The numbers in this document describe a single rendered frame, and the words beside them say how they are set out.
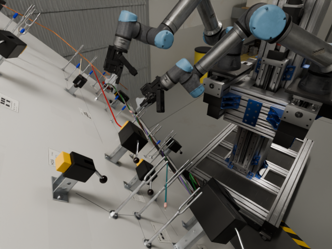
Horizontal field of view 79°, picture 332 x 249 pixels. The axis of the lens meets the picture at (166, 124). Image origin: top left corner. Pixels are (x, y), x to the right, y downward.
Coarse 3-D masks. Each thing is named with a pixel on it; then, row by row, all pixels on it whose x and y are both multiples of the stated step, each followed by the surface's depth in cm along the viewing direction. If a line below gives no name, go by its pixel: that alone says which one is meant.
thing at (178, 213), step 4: (200, 188) 36; (196, 192) 36; (192, 196) 36; (188, 200) 36; (184, 204) 36; (180, 208) 36; (184, 208) 35; (176, 212) 36; (180, 212) 35; (172, 216) 36; (176, 216) 36; (168, 220) 36; (172, 220) 36; (164, 224) 36; (168, 224) 36; (160, 228) 36; (164, 228) 36; (156, 232) 37; (160, 232) 36; (152, 236) 37; (156, 236) 36; (144, 240) 37; (148, 240) 37; (152, 240) 36; (144, 244) 36; (148, 244) 36; (148, 248) 36
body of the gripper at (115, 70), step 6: (108, 48) 91; (114, 48) 90; (120, 48) 90; (108, 54) 92; (114, 54) 92; (120, 54) 92; (108, 60) 90; (114, 60) 93; (120, 60) 93; (108, 66) 92; (114, 66) 92; (120, 66) 93; (114, 72) 94
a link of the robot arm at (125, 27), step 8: (120, 16) 87; (128, 16) 86; (136, 16) 88; (120, 24) 87; (128, 24) 87; (136, 24) 90; (120, 32) 88; (128, 32) 88; (136, 32) 91; (128, 40) 90
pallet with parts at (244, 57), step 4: (244, 48) 501; (252, 48) 496; (256, 48) 494; (244, 52) 513; (248, 52) 526; (252, 52) 496; (256, 52) 502; (244, 56) 498; (248, 56) 498; (252, 56) 499; (244, 60) 473
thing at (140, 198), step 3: (129, 192) 47; (141, 192) 51; (135, 195) 48; (138, 195) 49; (141, 195) 50; (132, 198) 46; (135, 198) 47; (138, 198) 48; (141, 198) 49; (141, 201) 48; (144, 201) 49
